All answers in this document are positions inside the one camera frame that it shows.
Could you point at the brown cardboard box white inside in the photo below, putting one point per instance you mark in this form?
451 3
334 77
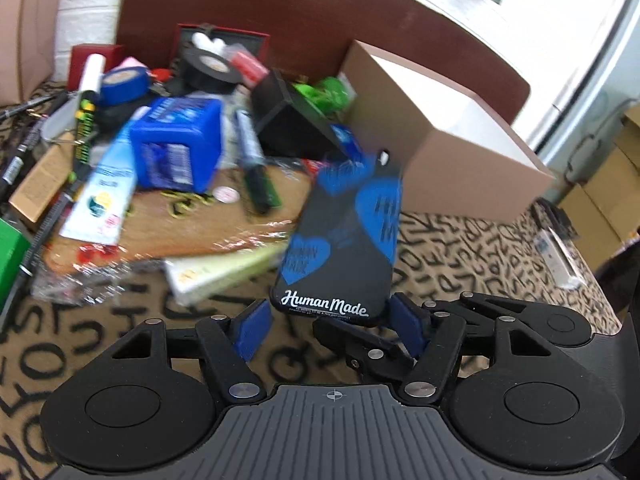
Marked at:
440 125

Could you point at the black tape roll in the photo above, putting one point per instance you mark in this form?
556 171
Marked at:
210 70

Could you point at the pink foam item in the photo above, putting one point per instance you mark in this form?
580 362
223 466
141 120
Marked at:
132 63

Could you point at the long black pen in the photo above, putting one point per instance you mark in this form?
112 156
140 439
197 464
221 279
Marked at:
47 227

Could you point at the black blue phone case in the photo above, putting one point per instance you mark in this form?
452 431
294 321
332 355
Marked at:
340 240

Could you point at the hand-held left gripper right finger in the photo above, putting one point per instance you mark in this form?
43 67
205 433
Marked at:
411 327

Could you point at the brown snack packet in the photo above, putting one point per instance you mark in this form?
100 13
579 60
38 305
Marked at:
175 230

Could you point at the round white sticker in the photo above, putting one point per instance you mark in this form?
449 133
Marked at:
225 194

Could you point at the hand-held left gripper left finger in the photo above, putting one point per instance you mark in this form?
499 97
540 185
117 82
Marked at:
252 330

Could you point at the translucent plastic container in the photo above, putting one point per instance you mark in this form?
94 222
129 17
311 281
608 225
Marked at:
57 120

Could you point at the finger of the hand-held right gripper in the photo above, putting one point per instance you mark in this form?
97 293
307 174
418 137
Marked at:
360 347
480 305

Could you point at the light blue white tube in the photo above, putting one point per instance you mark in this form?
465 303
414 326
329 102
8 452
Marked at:
102 190

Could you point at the black box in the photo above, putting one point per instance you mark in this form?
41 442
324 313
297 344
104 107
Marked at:
295 120

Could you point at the blue plastic jar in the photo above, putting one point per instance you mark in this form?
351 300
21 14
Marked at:
175 145

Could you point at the small white box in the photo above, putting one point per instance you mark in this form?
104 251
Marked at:
556 256

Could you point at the dark brown wooden board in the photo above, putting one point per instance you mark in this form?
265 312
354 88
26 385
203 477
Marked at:
310 15

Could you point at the pale green notepad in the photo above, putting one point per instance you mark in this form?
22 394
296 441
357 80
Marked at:
220 270

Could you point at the red framed open box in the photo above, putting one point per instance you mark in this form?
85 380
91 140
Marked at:
250 40

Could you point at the white tube green yellow label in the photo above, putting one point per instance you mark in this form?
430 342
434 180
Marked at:
87 105

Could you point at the blue tape roll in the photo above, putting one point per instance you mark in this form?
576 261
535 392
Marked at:
120 85

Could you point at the small golden cardboard box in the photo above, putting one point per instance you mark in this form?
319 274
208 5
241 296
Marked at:
37 185

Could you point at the small red box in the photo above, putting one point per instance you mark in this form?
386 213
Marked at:
95 62

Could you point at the green plastic toy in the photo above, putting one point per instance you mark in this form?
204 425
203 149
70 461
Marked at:
325 92

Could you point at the red plastic packet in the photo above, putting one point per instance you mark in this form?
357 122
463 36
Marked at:
247 67

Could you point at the green box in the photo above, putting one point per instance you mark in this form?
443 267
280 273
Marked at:
10 255

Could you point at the pink cardboard panel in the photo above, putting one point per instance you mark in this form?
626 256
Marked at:
30 25

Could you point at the blue card box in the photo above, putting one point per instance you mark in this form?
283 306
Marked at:
346 141

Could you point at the black marker pen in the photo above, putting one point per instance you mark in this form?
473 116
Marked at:
252 160

